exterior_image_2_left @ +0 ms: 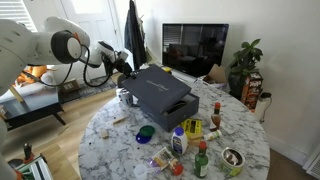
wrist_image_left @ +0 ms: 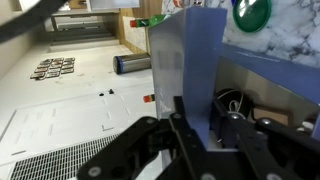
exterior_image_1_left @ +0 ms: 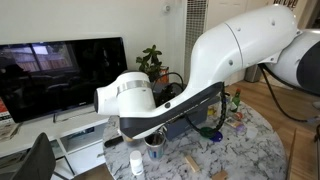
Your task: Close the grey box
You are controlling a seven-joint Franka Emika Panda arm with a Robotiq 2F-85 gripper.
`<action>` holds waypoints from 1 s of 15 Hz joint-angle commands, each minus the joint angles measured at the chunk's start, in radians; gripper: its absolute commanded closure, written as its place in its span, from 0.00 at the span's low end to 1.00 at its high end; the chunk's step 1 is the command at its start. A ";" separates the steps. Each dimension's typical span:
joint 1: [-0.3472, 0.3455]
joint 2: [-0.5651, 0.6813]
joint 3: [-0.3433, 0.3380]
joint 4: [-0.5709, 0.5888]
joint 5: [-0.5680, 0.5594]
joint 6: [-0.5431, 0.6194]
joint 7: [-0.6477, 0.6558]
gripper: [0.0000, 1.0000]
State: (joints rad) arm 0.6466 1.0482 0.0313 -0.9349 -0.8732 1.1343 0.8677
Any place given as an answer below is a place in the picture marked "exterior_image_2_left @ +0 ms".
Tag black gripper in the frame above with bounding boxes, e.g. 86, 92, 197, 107
113, 59, 138, 81

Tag grey-blue box lid with script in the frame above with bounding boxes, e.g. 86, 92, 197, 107
120, 63, 193, 116

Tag grey-blue open box base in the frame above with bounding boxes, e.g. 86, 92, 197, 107
137, 93, 201, 133

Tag brown cardboard box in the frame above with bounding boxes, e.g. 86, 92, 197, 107
202, 63, 228, 85

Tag black chair back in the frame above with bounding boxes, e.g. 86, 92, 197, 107
116, 73, 130, 90

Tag steel tumbler with white label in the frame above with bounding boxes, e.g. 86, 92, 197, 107
115, 87, 135, 107

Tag light grey floor rug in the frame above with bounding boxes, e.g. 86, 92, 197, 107
58, 77, 118, 103

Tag dark hanging jacket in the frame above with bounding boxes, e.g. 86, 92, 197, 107
123, 0, 148, 71

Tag thin wooden stick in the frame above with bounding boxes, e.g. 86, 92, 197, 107
112, 115, 128, 126

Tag black coiled belt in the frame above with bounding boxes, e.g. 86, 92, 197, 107
162, 100, 189, 116

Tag small wooden block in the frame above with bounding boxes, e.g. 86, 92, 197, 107
99, 128, 111, 140

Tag blue plastic lid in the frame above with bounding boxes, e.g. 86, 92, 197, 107
135, 132, 153, 145

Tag white door with window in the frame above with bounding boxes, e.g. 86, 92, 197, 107
60, 0, 122, 82

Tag white television stand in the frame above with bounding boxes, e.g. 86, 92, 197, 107
172, 69, 232, 92

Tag black flat screen television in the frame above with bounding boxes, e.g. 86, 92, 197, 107
161, 22, 230, 79

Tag white bottle with blue cap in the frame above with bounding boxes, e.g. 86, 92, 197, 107
170, 126, 189, 156

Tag clear bag of snacks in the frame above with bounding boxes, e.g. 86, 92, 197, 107
147, 146, 178, 171

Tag hot sauce bottle red cap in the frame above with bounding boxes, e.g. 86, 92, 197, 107
209, 101, 223, 132

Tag small clear measuring cup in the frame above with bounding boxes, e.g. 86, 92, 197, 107
133, 163, 158, 180

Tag orange stuffed toy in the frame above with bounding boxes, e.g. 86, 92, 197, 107
15, 64, 48, 86

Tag small white bottle green cap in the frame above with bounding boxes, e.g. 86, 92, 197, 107
202, 129, 223, 142

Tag small jar with red cap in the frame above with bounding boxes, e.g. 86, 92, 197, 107
167, 158, 185, 177

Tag black low coffee table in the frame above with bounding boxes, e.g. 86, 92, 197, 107
0, 82, 68, 132

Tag green glass bottle red cap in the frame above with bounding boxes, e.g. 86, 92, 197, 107
193, 140, 210, 179

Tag green potted plant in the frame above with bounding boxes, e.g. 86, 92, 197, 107
227, 38, 265, 100

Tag open tin can green label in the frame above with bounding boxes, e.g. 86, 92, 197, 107
219, 147, 247, 178

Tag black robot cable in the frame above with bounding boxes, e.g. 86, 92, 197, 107
22, 43, 116, 89

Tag black plug and cable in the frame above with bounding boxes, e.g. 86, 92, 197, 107
259, 92, 273, 125

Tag white wall vent grille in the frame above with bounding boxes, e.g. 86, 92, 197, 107
302, 143, 320, 180

